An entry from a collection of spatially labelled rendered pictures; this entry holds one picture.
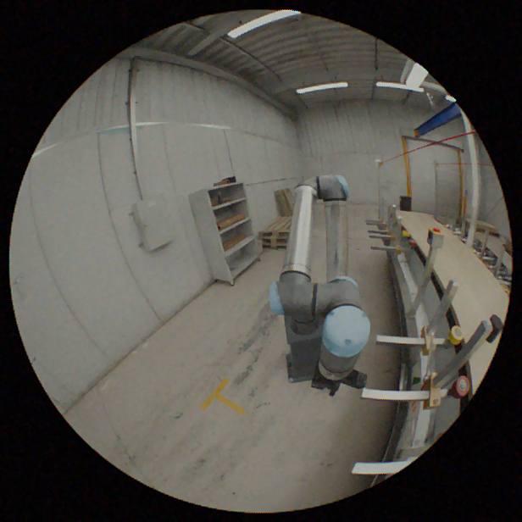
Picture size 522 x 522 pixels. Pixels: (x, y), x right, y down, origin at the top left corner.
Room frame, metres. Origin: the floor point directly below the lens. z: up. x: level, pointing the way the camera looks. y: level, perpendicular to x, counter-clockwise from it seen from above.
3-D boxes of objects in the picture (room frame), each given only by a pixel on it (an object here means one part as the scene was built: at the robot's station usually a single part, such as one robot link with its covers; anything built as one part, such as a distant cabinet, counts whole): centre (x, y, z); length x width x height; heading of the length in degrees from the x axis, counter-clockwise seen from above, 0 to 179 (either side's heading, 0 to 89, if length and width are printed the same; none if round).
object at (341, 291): (0.28, -0.17, 1.14); 0.12 x 0.12 x 0.09; 64
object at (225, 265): (2.76, 0.44, 0.78); 0.90 x 0.45 x 1.55; 144
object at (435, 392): (-0.06, -0.48, 0.85); 0.13 x 0.06 x 0.05; 145
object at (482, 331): (-0.04, -0.49, 0.93); 0.03 x 0.03 x 0.48; 55
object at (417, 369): (0.00, -0.49, 0.75); 0.26 x 0.01 x 0.10; 145
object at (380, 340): (0.16, -0.57, 0.83); 0.43 x 0.03 x 0.04; 55
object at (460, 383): (-0.14, -0.57, 0.85); 0.08 x 0.08 x 0.11
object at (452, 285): (0.16, -0.64, 0.89); 0.03 x 0.03 x 0.48; 55
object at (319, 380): (0.17, -0.12, 0.97); 0.09 x 0.08 x 0.12; 56
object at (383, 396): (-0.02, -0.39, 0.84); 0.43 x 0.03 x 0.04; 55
